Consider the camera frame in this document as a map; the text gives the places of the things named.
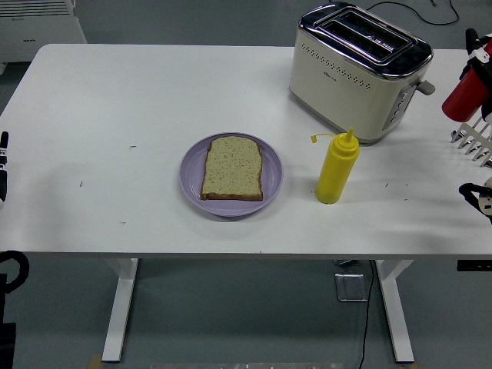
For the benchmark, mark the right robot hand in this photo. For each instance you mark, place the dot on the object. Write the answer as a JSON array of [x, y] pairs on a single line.
[[488, 96]]

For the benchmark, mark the white table leg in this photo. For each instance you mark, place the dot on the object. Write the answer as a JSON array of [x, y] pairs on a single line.
[[121, 307], [397, 307]]

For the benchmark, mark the black table control panel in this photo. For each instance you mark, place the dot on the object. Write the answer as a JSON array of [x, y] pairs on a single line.
[[474, 266]]

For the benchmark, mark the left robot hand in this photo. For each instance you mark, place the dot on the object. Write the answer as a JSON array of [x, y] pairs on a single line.
[[3, 180]]

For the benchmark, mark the red squeeze bottle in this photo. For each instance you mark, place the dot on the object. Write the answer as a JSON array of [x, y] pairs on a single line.
[[463, 100]]

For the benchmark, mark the metal floor socket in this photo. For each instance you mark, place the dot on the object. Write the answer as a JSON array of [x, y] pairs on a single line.
[[350, 287]]

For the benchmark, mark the yellow squeeze bottle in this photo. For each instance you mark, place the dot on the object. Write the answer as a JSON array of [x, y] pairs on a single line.
[[336, 173]]

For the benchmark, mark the cream and chrome toaster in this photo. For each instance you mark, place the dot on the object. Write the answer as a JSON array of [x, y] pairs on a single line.
[[338, 88]]

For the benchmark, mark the white air conditioner unit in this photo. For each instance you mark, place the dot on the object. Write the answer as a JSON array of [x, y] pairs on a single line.
[[34, 34]]

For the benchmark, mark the purple plate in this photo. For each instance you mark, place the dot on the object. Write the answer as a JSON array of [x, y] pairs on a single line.
[[273, 173]]

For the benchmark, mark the slice of bread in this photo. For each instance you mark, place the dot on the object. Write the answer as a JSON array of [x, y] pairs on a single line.
[[232, 169]]

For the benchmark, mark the silver metal toast rack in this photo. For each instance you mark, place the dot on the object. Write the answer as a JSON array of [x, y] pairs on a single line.
[[474, 136]]

